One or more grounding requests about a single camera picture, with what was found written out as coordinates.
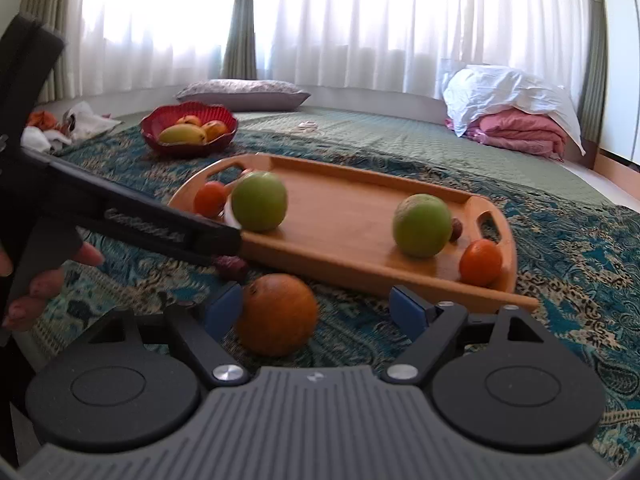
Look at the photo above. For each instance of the floral grey pillow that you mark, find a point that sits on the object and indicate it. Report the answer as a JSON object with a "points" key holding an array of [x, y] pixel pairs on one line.
{"points": [[245, 94]]}

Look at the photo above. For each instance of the white wardrobe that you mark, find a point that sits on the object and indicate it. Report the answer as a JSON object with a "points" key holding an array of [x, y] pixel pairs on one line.
{"points": [[622, 60]]}

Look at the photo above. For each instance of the orange-red fruit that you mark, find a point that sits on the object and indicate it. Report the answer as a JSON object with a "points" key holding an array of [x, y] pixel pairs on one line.
{"points": [[189, 120], [216, 129]]}

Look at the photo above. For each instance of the small white object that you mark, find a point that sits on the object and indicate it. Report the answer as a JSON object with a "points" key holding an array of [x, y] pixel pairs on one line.
{"points": [[307, 127]]}

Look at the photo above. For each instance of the white sheer curtain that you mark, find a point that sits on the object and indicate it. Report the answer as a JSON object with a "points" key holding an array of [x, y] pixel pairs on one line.
{"points": [[150, 20], [400, 20]]}

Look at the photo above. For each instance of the large green apple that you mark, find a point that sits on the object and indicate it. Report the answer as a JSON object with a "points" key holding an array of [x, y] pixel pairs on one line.
{"points": [[422, 227]]}

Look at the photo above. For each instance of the orange cloth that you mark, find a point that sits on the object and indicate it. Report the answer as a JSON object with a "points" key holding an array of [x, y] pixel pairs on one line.
{"points": [[44, 118]]}

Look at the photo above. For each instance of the large brownish orange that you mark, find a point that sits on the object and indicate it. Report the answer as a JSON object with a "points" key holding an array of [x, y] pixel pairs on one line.
{"points": [[277, 317]]}

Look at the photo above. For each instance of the orange tangerine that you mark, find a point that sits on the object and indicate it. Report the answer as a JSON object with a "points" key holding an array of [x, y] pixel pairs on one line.
{"points": [[481, 262], [210, 199]]}

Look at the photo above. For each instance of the dark purple plum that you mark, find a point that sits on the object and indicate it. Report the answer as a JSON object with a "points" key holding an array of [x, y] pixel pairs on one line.
{"points": [[232, 267], [456, 230]]}

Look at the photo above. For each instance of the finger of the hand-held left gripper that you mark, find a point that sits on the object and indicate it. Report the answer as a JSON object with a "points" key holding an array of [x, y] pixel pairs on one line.
{"points": [[220, 242]]}

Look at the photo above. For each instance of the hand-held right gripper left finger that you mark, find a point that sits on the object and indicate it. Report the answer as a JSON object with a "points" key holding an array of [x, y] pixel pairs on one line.
{"points": [[222, 310]]}

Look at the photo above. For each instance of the green curtain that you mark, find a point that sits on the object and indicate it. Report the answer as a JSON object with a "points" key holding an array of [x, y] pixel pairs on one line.
{"points": [[55, 10], [595, 60], [240, 25]]}

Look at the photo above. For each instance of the teal paisley printed blanket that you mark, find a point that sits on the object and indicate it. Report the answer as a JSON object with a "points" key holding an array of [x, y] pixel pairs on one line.
{"points": [[575, 270]]}

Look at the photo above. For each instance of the person's left hand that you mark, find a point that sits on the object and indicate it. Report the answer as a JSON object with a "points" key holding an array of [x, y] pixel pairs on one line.
{"points": [[45, 285]]}

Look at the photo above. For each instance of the white crumpled cloth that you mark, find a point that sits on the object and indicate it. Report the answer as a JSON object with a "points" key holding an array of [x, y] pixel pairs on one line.
{"points": [[90, 120]]}

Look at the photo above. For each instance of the red ribbed fruit bowl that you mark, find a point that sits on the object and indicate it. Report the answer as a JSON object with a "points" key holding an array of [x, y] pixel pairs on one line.
{"points": [[175, 152]]}

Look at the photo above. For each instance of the wooden serving tray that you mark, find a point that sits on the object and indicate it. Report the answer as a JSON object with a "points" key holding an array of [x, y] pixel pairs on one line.
{"points": [[345, 220]]}

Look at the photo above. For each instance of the yellow mango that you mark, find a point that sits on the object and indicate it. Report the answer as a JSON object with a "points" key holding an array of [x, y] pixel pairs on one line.
{"points": [[182, 135]]}

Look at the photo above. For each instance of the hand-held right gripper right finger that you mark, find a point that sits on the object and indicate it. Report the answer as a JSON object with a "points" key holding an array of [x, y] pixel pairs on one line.
{"points": [[407, 310]]}

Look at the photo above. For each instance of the white duvet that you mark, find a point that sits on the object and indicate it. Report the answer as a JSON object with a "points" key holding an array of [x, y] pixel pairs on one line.
{"points": [[510, 92]]}

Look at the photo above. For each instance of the pink folded blanket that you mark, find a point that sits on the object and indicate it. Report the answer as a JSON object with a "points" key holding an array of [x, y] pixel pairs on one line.
{"points": [[515, 132]]}

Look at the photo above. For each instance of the green quilted bedspread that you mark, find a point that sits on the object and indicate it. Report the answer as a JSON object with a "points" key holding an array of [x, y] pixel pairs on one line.
{"points": [[400, 150]]}

